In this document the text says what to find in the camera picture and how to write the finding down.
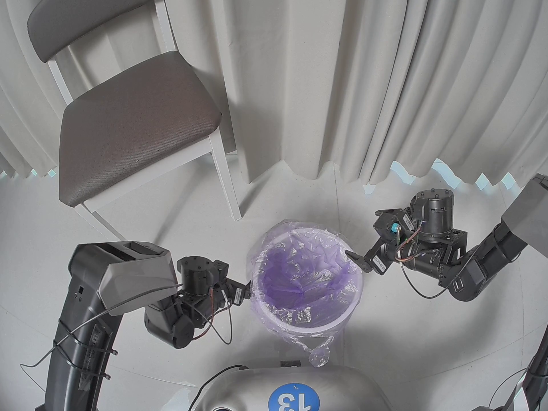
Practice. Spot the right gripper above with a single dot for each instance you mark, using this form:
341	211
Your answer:
387	258

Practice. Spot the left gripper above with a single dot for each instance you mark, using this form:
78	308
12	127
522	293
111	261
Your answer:
233	293

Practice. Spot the purple plastic bag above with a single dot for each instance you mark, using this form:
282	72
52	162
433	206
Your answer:
295	276

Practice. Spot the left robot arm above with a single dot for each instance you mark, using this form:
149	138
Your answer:
85	298

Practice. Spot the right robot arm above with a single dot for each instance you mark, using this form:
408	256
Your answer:
475	268

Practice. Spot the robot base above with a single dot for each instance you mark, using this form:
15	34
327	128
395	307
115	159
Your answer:
265	390

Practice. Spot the white trash bin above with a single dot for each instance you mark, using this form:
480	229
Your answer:
317	321

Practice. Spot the white curtain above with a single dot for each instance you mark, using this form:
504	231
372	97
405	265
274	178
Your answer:
385	66

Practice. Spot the white chair grey padded seat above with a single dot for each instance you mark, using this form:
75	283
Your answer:
132	114

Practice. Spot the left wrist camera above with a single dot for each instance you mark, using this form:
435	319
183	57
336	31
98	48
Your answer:
221	269

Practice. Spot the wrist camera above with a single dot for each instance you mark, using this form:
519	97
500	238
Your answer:
390	225
221	269

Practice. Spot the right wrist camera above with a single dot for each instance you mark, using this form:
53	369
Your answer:
390	225

